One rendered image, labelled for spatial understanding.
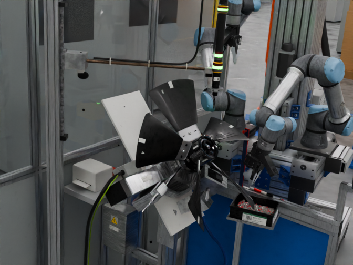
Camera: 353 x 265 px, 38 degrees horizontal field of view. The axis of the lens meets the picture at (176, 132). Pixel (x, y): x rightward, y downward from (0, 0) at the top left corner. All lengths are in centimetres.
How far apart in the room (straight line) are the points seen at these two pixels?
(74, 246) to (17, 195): 57
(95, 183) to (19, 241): 46
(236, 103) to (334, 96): 63
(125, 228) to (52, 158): 48
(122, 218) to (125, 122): 46
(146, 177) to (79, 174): 58
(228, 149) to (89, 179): 86
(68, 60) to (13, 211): 78
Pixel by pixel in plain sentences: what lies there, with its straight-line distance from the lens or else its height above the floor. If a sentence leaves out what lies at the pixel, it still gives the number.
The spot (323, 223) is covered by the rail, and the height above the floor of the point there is 83.
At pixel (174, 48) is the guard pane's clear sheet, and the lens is 323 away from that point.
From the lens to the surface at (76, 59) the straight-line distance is 230.
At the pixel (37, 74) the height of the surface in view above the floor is 145.
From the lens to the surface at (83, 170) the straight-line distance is 264.
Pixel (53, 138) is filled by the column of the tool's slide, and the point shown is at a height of 119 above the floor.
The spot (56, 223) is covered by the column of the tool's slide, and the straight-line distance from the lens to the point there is 261.
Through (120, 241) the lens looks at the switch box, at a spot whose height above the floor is 68.
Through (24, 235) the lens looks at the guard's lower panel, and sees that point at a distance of 270.
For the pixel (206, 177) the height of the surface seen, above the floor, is 104.
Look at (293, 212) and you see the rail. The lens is 268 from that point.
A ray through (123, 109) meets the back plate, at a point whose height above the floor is 131.
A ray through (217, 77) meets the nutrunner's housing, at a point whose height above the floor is 152.
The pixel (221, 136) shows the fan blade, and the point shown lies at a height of 121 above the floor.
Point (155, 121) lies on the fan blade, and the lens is 212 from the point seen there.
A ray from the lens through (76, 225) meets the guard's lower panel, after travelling 294.
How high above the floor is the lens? 201
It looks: 19 degrees down
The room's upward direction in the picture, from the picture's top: 4 degrees clockwise
